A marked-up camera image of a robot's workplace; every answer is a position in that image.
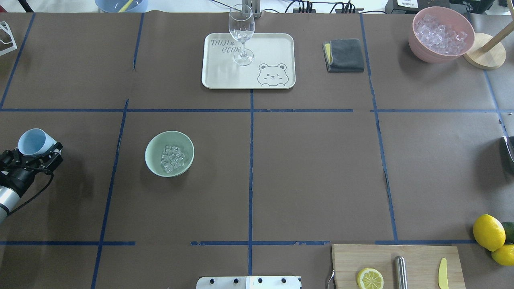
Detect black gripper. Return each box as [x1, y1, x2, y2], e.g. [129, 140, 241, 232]
[0, 142, 63, 197]

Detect light blue cup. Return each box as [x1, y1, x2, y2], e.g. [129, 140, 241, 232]
[18, 128, 57, 156]

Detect mint green bowl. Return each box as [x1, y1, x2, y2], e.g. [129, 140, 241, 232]
[145, 130, 195, 177]

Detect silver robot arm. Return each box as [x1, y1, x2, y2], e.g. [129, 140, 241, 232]
[0, 142, 63, 222]

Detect ice cubes in green bowl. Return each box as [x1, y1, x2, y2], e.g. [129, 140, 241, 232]
[160, 145, 187, 173]

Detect blue bowl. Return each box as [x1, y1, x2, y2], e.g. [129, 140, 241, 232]
[95, 0, 149, 13]

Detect clear ice cubes pile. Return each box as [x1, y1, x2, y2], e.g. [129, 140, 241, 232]
[414, 14, 468, 55]

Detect pink bowl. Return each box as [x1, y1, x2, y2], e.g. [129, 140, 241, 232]
[409, 6, 475, 63]

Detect cream bear tray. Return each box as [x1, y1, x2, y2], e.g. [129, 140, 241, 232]
[201, 33, 296, 90]

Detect clear wine glass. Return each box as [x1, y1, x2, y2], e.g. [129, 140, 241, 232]
[229, 4, 255, 66]

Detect dark grey folded cloth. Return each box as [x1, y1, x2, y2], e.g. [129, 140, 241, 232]
[322, 39, 365, 73]

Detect lemon slice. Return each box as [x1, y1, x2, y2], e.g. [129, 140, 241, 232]
[356, 268, 384, 289]

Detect silver metal cylinder tool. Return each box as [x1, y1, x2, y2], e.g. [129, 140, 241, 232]
[394, 256, 408, 289]

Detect wooden cutting board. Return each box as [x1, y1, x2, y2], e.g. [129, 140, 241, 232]
[331, 244, 467, 289]

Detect yellow lemon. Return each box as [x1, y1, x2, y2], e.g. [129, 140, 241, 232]
[491, 244, 514, 267]
[472, 214, 506, 252]

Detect round wooden stand base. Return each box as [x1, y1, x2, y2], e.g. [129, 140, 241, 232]
[464, 33, 506, 70]

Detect green lime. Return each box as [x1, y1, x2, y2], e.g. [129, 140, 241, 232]
[501, 221, 514, 244]

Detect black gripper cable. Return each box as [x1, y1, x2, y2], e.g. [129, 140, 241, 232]
[8, 168, 54, 215]

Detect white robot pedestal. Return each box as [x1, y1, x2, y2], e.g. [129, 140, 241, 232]
[196, 275, 302, 289]

